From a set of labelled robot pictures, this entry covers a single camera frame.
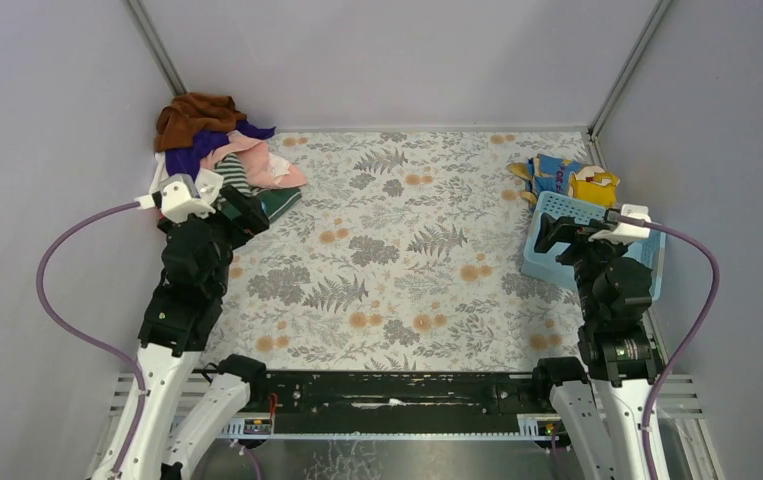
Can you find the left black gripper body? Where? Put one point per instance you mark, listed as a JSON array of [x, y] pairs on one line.
[[244, 213]]

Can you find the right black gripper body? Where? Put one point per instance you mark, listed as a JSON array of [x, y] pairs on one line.
[[567, 233]]

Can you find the green white striped towel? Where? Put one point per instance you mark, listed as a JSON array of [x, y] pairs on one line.
[[275, 202]]

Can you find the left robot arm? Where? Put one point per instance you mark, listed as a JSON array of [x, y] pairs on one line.
[[178, 320]]

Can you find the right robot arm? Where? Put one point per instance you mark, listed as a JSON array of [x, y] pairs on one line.
[[606, 398]]

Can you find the pink towel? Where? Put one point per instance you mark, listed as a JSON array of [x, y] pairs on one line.
[[246, 163]]

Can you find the blue yellow cartoon towel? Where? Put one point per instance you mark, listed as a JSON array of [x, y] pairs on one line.
[[543, 173]]

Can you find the purple towel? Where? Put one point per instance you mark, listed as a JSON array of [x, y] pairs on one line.
[[186, 160]]

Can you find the brown towel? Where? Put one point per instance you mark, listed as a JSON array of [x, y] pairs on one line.
[[190, 113]]

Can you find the floral table cloth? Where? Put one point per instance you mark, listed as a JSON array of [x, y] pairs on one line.
[[403, 253]]

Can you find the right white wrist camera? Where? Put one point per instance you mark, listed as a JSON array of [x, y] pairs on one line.
[[624, 225]]

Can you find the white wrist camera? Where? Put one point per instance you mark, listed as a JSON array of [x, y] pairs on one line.
[[624, 225], [179, 196]]

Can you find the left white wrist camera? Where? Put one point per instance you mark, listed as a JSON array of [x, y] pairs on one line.
[[179, 196]]

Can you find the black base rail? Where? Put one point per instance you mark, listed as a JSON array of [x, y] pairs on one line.
[[406, 403]]

